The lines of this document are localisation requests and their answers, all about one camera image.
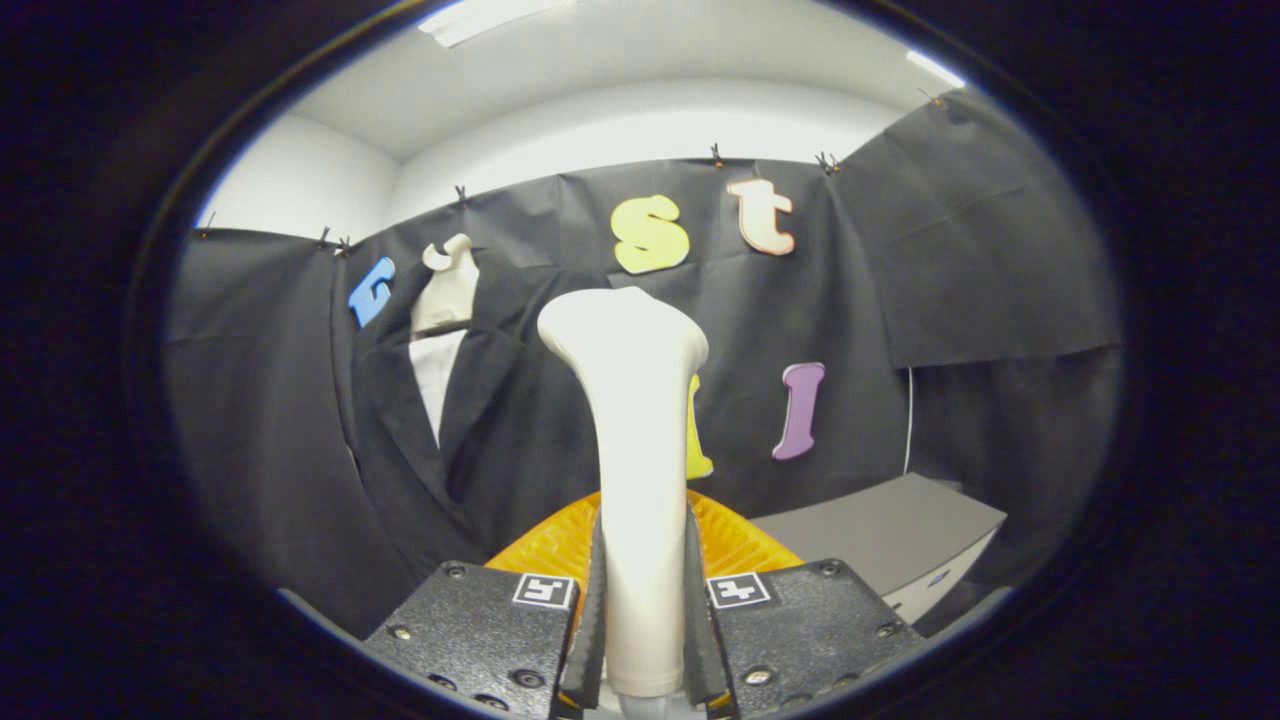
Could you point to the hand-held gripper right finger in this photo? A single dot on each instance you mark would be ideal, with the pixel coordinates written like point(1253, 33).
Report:
point(700, 640)

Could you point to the black suit jacket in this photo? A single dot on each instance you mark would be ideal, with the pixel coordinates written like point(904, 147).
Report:
point(500, 440)

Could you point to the white garment steamer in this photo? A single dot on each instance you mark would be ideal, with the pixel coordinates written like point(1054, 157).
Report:
point(640, 450)

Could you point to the cream mannequin neck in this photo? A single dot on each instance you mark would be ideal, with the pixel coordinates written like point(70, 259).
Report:
point(450, 295)

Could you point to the ceiling light panel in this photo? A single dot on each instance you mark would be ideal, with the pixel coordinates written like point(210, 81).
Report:
point(480, 18)

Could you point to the black backdrop cloth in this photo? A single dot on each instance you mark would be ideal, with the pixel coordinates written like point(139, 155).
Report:
point(950, 250)

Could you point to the grey cabinet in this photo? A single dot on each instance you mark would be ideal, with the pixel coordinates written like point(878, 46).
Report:
point(880, 530)

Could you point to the white shirt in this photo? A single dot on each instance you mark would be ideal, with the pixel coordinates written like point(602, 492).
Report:
point(437, 375)

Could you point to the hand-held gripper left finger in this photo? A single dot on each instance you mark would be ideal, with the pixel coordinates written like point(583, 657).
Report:
point(590, 640)

